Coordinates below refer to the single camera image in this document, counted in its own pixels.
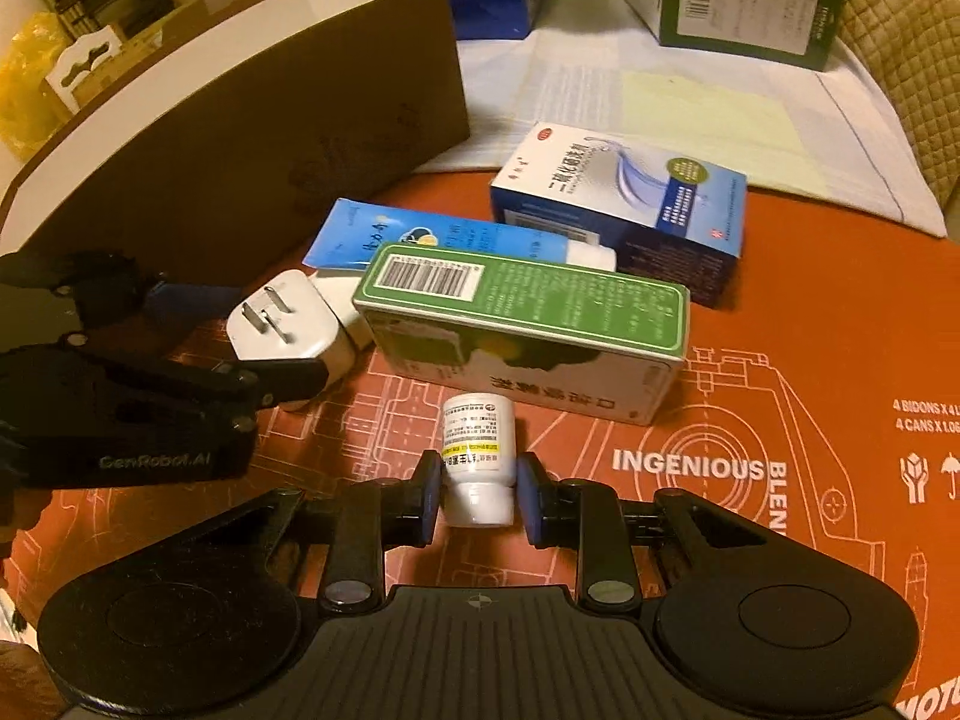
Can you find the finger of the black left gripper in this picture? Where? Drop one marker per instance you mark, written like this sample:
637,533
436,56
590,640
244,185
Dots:
277,382
104,289

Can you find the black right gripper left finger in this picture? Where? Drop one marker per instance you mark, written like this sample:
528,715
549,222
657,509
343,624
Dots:
364,521

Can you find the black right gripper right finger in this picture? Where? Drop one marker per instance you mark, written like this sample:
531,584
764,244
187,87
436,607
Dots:
590,519

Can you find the white plug adapter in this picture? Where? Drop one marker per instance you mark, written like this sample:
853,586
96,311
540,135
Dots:
295,315

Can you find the small white medicine bottle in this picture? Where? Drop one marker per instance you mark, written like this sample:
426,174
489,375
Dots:
479,454

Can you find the green white medicine box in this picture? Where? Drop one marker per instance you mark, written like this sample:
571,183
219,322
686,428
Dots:
594,342

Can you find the blue ointment tube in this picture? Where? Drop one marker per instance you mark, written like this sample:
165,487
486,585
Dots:
354,231

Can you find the yellow plastic bag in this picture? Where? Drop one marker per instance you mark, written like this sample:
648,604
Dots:
28,117

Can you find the brown white cardboard box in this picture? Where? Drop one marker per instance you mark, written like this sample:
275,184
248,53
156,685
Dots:
225,150

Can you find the yellow cardboard box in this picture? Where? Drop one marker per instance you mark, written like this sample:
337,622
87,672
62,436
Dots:
98,59

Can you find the orange printed mat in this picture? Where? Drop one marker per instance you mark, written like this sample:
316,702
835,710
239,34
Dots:
820,400

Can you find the blue white medicine box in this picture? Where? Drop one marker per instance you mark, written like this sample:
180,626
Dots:
666,215

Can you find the beige quilted chair back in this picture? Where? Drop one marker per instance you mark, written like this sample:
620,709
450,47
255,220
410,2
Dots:
910,48

